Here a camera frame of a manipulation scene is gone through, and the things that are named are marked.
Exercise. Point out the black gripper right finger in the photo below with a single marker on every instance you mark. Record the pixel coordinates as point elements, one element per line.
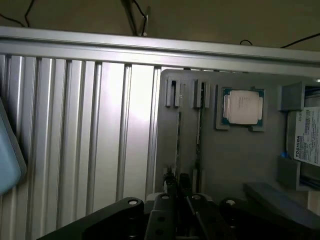
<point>200,215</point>

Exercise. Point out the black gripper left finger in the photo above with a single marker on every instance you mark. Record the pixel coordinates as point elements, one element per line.
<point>160,220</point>

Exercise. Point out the grey printed parts rack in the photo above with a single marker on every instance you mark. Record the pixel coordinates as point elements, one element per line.
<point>232,155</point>

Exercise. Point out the dark grey flat slab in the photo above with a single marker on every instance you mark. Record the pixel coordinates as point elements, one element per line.
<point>275,200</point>

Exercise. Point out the CPU with silver lid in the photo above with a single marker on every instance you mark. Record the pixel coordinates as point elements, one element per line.
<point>243,106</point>

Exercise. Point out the Toshiba hard disk drive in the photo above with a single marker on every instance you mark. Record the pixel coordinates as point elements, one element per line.
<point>306,135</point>

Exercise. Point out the light blue grey-edged device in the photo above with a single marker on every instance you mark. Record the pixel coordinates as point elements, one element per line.
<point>8,155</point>

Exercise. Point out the grey metal stand leg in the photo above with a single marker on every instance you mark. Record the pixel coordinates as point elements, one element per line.
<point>132,17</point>

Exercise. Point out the aluminium table frame rail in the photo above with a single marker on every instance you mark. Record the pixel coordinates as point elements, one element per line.
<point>160,50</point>

